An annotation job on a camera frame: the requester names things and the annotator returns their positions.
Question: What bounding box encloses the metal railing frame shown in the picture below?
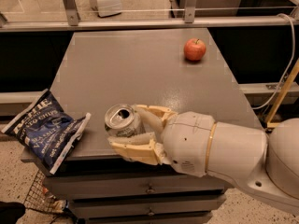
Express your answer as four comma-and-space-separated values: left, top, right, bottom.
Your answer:
0, 0, 299, 33

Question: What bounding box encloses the wooden yellow frame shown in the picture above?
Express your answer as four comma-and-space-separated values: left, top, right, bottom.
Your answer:
264, 59, 299, 129

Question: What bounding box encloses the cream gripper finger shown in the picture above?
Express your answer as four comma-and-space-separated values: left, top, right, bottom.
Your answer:
133, 105, 178, 133
107, 133, 170, 165

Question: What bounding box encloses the red apple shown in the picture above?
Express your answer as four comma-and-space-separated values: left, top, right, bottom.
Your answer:
183, 38, 206, 62

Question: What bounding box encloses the silver green 7up can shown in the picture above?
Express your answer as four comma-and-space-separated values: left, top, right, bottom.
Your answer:
105, 104, 145, 137

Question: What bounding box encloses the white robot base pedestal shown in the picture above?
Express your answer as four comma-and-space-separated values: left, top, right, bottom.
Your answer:
89, 0, 122, 18

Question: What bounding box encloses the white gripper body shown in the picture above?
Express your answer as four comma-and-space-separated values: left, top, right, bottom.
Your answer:
162, 112, 215, 177

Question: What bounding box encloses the wire mesh basket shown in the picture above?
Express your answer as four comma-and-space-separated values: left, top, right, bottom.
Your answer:
24, 171, 67, 214

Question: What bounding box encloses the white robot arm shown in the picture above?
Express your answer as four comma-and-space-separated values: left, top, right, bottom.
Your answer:
105, 104, 299, 215

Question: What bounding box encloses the blue potato chip bag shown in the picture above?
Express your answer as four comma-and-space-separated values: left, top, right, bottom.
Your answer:
1, 90, 91, 175

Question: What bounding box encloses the grey drawer cabinet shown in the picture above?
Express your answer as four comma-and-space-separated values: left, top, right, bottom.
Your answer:
44, 29, 260, 224

